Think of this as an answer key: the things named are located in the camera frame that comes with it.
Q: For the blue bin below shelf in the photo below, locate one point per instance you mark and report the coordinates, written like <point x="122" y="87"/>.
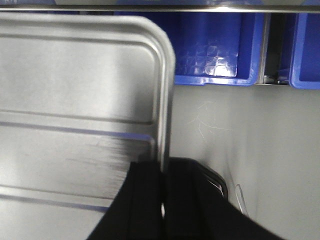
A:
<point x="300" y="53"/>
<point x="212" y="47"/>

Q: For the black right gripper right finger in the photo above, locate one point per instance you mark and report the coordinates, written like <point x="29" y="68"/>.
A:
<point x="196" y="210"/>

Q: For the steel shelf edge bar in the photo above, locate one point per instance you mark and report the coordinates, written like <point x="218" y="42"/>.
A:
<point x="220" y="8"/>

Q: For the silver metal tray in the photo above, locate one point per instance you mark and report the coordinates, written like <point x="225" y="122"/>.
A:
<point x="81" y="97"/>

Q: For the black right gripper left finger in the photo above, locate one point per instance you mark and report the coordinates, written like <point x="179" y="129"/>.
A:
<point x="135" y="213"/>

